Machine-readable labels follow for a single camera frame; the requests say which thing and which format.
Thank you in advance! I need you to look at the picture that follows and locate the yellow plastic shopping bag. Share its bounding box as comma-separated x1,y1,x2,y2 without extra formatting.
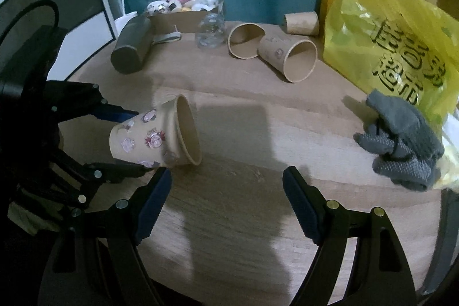
324,0,458,129

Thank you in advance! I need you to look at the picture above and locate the grey knitted glove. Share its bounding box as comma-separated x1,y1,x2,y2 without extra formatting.
354,89,444,192

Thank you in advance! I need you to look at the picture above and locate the grey metal thermos bottle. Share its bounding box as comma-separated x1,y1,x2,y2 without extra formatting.
110,15,182,75

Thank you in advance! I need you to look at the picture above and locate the plain back paper cup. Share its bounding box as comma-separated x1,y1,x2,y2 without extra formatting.
284,12,320,36

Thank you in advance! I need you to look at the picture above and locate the front lying paper cup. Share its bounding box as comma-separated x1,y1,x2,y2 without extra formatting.
258,34,318,83

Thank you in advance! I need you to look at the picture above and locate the black cable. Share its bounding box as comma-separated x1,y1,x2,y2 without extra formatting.
0,0,61,52

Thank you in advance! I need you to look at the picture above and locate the open-mouth lying paper cup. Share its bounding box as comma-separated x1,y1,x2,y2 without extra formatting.
227,22,266,60

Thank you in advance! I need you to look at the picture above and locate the patterned paper cup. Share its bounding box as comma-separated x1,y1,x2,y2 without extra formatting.
109,95,202,169

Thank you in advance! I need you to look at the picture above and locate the cardboard box of toys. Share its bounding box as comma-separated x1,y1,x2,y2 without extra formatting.
149,2,225,34

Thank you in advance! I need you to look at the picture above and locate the clear patterned glass cup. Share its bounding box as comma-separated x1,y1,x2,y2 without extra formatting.
195,12,226,49

